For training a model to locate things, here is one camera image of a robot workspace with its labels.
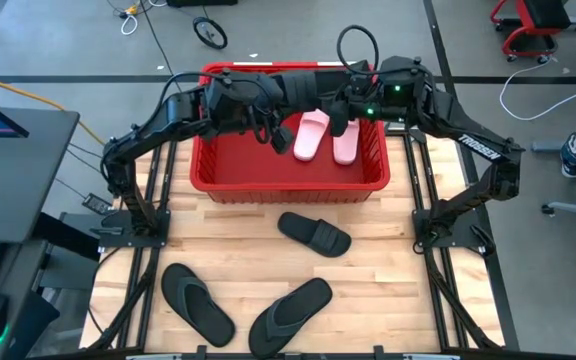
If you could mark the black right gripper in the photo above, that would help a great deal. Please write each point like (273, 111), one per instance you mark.
(368, 100)

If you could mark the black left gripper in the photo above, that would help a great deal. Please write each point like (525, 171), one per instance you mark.
(233, 102)

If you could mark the pink slide sandal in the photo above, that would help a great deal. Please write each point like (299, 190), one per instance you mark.
(308, 137)
(346, 149)

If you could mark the black slide sandal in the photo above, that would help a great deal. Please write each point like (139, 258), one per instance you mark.
(300, 90)
(308, 232)

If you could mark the black flip-flop white-striped sole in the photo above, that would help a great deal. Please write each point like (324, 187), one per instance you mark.
(313, 295)
(213, 320)

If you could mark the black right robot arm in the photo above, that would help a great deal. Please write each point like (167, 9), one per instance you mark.
(478, 147)

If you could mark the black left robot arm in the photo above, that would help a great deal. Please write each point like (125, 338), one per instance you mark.
(178, 112)

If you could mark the red plastic bin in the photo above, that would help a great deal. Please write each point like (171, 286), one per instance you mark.
(268, 170)

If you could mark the black power adapter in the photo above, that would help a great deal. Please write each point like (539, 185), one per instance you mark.
(97, 204)

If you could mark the red rolling stool black seat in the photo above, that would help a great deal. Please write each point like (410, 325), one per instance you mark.
(543, 10)

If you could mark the dark grey desk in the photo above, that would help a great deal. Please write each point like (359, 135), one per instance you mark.
(18, 190)

